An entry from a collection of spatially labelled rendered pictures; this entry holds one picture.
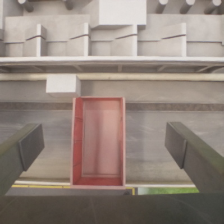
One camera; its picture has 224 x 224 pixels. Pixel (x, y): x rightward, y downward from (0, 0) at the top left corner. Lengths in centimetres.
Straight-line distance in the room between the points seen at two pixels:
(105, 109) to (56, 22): 40
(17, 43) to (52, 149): 46
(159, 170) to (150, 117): 23
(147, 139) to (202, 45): 43
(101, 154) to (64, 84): 33
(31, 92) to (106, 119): 38
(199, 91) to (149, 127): 29
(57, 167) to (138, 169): 35
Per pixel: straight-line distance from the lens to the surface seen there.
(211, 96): 87
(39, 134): 17
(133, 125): 74
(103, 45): 67
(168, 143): 17
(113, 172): 75
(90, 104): 74
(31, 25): 77
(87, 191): 120
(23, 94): 87
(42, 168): 81
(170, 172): 78
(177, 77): 79
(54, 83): 71
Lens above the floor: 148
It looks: 82 degrees down
